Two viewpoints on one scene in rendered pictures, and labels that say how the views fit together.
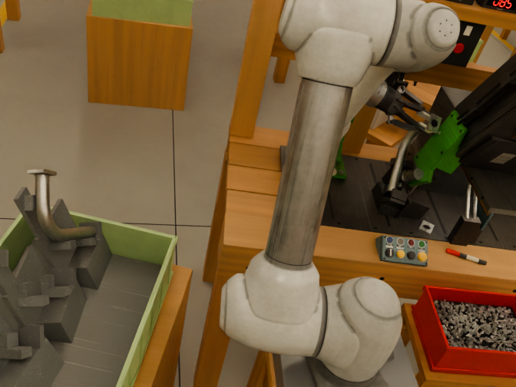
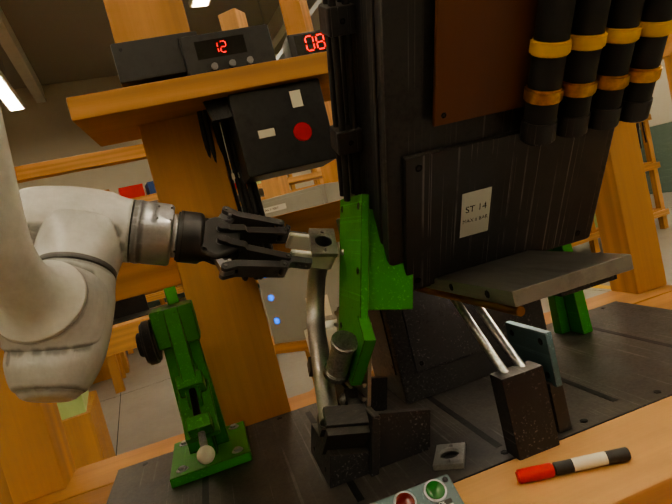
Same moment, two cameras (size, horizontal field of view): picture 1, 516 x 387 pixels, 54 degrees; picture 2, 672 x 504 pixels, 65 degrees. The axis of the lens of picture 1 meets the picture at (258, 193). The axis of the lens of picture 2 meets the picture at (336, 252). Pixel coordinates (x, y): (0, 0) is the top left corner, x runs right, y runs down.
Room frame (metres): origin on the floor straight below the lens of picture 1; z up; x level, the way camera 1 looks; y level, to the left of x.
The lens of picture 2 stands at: (0.67, -0.46, 1.27)
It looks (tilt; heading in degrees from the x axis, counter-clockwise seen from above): 5 degrees down; 356
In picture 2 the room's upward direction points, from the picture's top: 14 degrees counter-clockwise
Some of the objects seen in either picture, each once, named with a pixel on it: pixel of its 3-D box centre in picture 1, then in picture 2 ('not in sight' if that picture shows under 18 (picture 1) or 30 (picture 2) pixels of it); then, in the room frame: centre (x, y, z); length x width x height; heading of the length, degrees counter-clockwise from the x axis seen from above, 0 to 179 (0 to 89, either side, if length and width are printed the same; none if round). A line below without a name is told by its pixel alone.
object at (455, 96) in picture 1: (466, 144); (439, 284); (1.67, -0.70, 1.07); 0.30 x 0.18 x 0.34; 100
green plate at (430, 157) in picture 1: (448, 147); (372, 263); (1.44, -0.55, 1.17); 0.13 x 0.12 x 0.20; 100
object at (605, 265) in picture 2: (488, 174); (485, 273); (1.43, -0.71, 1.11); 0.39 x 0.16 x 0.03; 10
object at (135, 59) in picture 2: not in sight; (160, 62); (1.68, -0.29, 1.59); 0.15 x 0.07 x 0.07; 100
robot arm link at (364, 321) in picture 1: (358, 323); not in sight; (0.73, -0.29, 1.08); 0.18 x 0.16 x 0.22; 97
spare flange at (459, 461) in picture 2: (426, 227); (449, 456); (1.35, -0.58, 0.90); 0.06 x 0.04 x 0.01; 158
